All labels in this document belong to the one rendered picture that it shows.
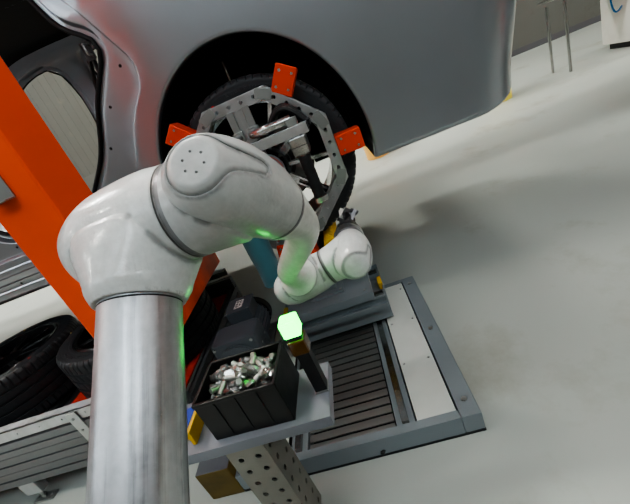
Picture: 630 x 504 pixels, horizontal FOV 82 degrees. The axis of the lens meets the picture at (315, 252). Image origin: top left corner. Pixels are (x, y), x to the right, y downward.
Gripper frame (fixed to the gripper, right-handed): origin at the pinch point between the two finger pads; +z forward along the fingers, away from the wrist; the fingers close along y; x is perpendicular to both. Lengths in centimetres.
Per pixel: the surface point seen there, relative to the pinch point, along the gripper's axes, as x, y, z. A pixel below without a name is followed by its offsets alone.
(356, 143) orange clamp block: 5.3, 22.8, 7.1
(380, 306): -33.7, -33.9, 9.3
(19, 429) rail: 81, -116, -27
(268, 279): 15.8, -32.0, -5.4
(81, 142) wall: 525, -317, 828
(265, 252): 20.4, -22.6, -4.7
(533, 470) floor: -63, -28, -59
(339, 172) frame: 6.5, 11.5, 6.9
